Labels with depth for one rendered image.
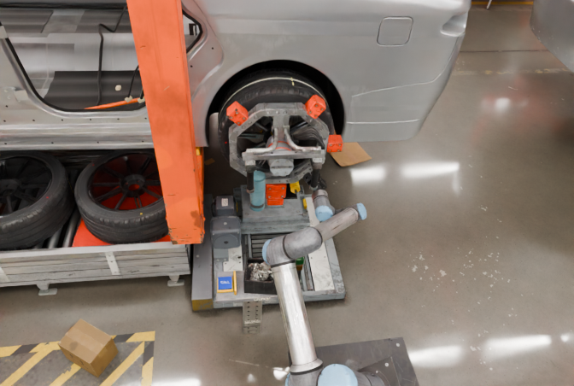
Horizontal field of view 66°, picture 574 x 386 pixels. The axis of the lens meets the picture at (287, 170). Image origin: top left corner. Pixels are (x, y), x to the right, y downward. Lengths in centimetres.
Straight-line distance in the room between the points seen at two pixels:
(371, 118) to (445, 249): 117
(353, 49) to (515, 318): 193
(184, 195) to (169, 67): 69
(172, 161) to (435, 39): 144
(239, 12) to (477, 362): 229
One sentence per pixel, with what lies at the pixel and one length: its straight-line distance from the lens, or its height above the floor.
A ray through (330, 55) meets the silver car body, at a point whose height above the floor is 133.
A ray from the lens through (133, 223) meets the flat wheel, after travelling 264.
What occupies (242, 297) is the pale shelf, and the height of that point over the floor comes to 45.
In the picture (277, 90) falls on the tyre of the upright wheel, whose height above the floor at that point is 117.
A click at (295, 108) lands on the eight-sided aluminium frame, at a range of 231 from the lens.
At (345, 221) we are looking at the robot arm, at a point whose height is 74.
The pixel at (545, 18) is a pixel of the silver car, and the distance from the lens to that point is 436.
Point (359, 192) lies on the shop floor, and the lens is 350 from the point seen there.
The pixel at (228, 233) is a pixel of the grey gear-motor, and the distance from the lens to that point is 264.
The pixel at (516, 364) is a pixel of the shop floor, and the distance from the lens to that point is 306.
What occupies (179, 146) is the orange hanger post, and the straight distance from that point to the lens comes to 195.
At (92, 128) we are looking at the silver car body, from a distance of 263.
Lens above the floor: 246
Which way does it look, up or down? 44 degrees down
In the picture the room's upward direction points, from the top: 5 degrees clockwise
